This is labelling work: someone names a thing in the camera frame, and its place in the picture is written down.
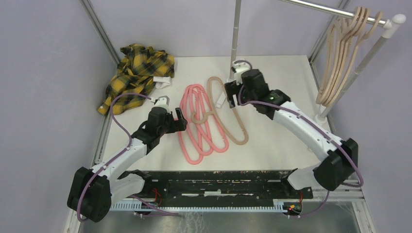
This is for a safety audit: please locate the white cable duct strip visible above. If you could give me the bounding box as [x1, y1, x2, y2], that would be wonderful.
[109, 199, 287, 213]

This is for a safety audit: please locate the pink hanger middle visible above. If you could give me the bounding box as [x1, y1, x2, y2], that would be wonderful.
[178, 84, 215, 165]

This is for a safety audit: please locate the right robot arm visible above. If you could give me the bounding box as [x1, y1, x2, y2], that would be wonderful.
[224, 67, 364, 198]

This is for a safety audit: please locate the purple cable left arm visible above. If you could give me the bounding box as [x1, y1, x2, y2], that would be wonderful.
[76, 93, 155, 223]

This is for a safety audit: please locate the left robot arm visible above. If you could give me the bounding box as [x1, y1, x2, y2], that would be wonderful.
[67, 106, 188, 222]

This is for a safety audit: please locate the yellow plaid shirt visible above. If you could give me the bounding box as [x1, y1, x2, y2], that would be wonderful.
[97, 44, 175, 115]

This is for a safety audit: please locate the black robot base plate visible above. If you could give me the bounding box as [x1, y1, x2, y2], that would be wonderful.
[136, 170, 313, 208]

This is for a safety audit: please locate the pink hanger inner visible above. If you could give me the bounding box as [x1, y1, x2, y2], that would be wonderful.
[191, 94, 229, 153]

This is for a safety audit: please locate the clothes rack metal white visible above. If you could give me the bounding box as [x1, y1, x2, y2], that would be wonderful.
[215, 0, 406, 126]

